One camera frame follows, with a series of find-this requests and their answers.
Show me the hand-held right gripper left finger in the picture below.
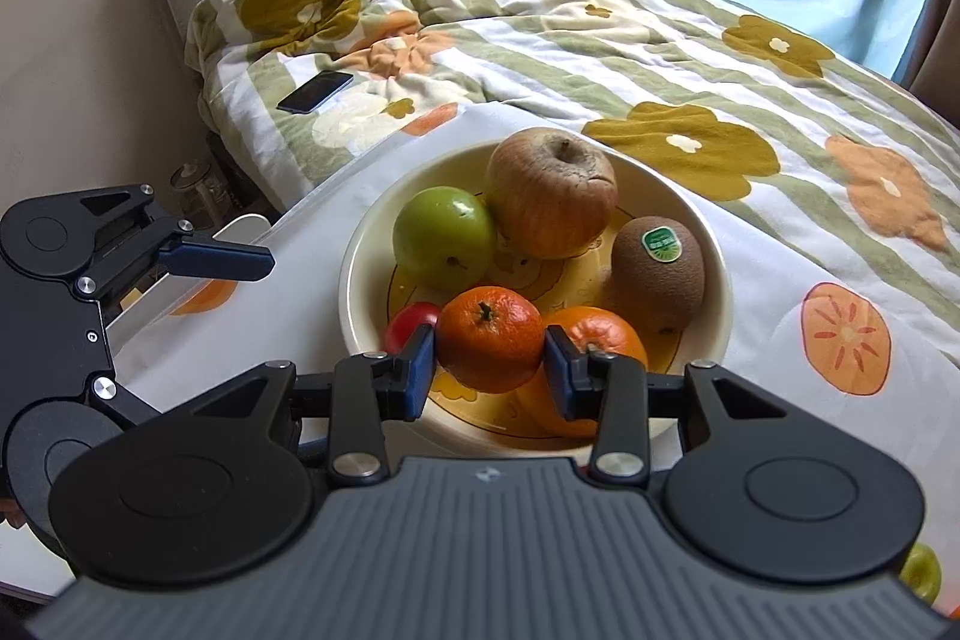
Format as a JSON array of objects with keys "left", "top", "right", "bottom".
[{"left": 161, "top": 323, "right": 437, "bottom": 485}]

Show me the large wrinkled brownish apple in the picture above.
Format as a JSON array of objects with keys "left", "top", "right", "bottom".
[{"left": 484, "top": 128, "right": 620, "bottom": 260}]

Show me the floral striped blanket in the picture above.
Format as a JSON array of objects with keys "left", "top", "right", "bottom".
[{"left": 184, "top": 0, "right": 960, "bottom": 341}]

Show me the glass jar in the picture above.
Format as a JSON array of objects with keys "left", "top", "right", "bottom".
[{"left": 169, "top": 158, "right": 235, "bottom": 230}]

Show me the large orange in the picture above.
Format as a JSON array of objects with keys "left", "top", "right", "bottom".
[{"left": 517, "top": 306, "right": 650, "bottom": 438}]

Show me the red cherry tomato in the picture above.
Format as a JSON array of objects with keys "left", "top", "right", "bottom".
[{"left": 384, "top": 301, "right": 443, "bottom": 356}]

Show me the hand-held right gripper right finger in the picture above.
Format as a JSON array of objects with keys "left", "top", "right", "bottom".
[{"left": 544, "top": 325, "right": 800, "bottom": 485}]

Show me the green apple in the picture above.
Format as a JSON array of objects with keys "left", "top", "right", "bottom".
[
  {"left": 392, "top": 186, "right": 497, "bottom": 292},
  {"left": 898, "top": 544, "right": 943, "bottom": 607}
]

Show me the brown curtain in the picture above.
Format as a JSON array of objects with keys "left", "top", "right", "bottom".
[{"left": 900, "top": 0, "right": 960, "bottom": 131}]

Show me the brown kiwi with green sticker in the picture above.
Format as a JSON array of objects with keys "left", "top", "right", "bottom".
[{"left": 611, "top": 216, "right": 707, "bottom": 333}]

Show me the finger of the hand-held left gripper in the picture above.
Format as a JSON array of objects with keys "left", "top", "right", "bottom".
[
  {"left": 75, "top": 185, "right": 275, "bottom": 305},
  {"left": 88, "top": 374, "right": 162, "bottom": 429}
]

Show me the black smartphone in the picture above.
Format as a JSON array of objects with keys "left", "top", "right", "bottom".
[{"left": 276, "top": 71, "right": 354, "bottom": 114}]

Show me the small tangerine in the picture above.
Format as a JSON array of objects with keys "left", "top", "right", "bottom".
[{"left": 436, "top": 286, "right": 545, "bottom": 395}]

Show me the white fruit-print cloth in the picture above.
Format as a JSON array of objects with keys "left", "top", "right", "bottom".
[{"left": 0, "top": 101, "right": 960, "bottom": 618}]

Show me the cream bowl with yellow print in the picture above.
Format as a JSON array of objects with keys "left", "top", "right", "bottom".
[{"left": 339, "top": 139, "right": 732, "bottom": 457}]

